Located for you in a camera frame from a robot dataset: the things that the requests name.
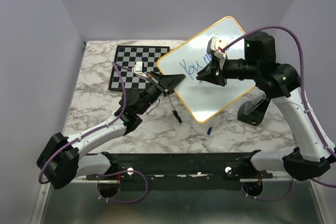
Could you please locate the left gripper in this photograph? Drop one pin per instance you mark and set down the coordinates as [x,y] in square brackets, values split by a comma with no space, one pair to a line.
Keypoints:
[166,83]

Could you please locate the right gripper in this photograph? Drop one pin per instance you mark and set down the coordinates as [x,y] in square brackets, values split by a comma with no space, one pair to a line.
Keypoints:
[213,73]

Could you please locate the yellow framed whiteboard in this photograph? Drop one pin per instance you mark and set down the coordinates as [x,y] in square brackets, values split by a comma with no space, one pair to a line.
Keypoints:
[203,92]

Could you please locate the blue marker cap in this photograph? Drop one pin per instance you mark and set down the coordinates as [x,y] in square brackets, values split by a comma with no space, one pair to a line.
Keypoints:
[209,130]

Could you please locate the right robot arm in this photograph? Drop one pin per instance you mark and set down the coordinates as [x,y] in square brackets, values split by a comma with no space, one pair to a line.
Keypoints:
[252,56]

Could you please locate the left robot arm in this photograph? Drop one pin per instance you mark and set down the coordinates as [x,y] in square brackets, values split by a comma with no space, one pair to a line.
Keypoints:
[67,157]

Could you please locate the black white chessboard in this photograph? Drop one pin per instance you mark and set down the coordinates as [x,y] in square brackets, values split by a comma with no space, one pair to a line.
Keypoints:
[144,58]

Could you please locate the black eraser holder stand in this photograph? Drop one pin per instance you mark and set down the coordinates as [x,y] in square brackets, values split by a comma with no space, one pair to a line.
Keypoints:
[253,112]

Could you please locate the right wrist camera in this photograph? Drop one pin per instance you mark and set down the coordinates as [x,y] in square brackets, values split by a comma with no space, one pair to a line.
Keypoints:
[215,49]

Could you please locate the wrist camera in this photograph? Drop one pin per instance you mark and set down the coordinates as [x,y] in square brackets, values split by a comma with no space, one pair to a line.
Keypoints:
[138,70]
[215,49]

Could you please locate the black wire board easel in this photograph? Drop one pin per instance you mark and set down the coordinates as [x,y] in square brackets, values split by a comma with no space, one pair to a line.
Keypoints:
[174,111]

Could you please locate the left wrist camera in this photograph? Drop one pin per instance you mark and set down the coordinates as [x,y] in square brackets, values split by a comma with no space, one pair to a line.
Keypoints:
[138,70]

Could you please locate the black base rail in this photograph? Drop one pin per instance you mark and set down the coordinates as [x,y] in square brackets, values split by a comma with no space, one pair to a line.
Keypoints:
[182,171]

